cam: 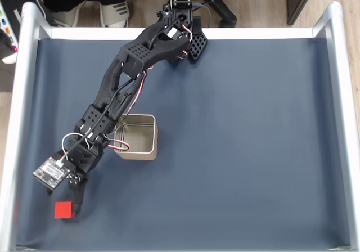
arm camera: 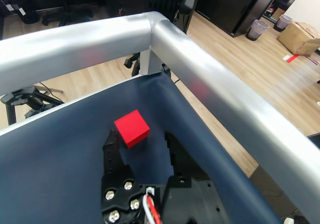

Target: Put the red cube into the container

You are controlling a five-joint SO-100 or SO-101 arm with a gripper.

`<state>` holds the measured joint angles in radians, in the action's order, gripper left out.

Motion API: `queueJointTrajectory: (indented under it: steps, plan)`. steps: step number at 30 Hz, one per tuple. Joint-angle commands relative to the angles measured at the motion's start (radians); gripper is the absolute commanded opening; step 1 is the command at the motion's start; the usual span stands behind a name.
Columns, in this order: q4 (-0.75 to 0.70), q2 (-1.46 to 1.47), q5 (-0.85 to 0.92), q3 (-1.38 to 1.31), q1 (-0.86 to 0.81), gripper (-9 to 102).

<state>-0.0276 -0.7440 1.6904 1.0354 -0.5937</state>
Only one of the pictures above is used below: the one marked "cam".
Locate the silver rail frame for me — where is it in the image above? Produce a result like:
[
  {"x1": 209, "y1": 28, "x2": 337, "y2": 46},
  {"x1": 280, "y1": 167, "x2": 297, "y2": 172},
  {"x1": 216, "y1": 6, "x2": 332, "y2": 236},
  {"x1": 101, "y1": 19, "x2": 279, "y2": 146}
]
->
[{"x1": 0, "y1": 1, "x2": 360, "y2": 252}]

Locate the red cube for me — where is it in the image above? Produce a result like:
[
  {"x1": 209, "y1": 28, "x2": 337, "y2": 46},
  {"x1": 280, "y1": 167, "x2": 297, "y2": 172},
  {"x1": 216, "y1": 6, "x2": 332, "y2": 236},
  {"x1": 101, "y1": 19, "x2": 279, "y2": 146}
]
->
[{"x1": 54, "y1": 201, "x2": 77, "y2": 220}]

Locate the dark blue mat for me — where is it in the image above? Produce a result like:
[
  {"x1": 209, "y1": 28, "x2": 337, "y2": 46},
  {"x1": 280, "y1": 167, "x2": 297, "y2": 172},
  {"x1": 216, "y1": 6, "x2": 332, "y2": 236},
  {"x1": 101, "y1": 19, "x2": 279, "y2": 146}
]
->
[{"x1": 15, "y1": 37, "x2": 352, "y2": 250}]

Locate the camera circuit board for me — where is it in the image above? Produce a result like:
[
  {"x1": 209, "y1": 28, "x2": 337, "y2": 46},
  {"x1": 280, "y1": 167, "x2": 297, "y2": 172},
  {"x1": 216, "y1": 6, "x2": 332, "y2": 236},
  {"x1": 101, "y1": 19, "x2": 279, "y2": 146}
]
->
[{"x1": 33, "y1": 156, "x2": 76, "y2": 192}]

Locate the white device with coloured buttons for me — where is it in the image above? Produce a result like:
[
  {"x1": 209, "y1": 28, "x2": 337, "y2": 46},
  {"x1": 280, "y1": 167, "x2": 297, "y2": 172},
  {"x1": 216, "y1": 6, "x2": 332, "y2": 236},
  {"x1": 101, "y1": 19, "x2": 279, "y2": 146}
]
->
[{"x1": 0, "y1": 1, "x2": 21, "y2": 65}]

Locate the square metal tin container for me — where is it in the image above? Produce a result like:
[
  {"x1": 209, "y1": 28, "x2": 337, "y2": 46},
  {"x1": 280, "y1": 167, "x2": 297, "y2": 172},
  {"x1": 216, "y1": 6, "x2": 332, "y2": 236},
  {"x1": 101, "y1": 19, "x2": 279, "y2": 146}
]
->
[{"x1": 112, "y1": 114, "x2": 159, "y2": 161}]

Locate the white red arm wire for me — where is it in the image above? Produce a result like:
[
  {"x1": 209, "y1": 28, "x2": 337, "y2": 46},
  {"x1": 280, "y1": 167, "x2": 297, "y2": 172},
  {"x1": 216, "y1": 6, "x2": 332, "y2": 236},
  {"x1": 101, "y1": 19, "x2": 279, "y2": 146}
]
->
[{"x1": 127, "y1": 71, "x2": 146, "y2": 115}]

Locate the white cable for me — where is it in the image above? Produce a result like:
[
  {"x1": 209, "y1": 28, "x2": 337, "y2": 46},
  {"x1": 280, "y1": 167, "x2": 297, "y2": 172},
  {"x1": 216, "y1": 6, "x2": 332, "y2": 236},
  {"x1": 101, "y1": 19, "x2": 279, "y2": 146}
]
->
[{"x1": 0, "y1": 0, "x2": 46, "y2": 19}]

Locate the black camera cable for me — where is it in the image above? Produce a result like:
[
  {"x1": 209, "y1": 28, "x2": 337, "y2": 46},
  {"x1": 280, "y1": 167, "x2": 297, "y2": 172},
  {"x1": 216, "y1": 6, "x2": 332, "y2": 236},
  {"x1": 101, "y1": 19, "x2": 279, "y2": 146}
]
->
[{"x1": 63, "y1": 24, "x2": 169, "y2": 163}]

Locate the person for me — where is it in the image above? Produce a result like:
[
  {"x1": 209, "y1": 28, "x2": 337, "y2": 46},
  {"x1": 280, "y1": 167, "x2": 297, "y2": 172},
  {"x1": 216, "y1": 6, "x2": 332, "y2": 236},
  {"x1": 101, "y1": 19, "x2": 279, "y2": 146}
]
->
[{"x1": 42, "y1": 0, "x2": 133, "y2": 28}]

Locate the white red gripper wire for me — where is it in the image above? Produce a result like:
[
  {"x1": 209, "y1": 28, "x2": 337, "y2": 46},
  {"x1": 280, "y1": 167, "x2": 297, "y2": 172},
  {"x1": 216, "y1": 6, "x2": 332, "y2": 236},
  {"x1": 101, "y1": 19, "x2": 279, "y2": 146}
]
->
[{"x1": 61, "y1": 133, "x2": 94, "y2": 164}]

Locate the grey cable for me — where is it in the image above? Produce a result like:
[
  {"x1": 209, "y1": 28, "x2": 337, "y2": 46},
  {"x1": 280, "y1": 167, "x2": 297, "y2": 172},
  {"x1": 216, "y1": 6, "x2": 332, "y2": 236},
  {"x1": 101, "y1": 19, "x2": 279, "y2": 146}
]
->
[{"x1": 191, "y1": 0, "x2": 215, "y2": 28}]

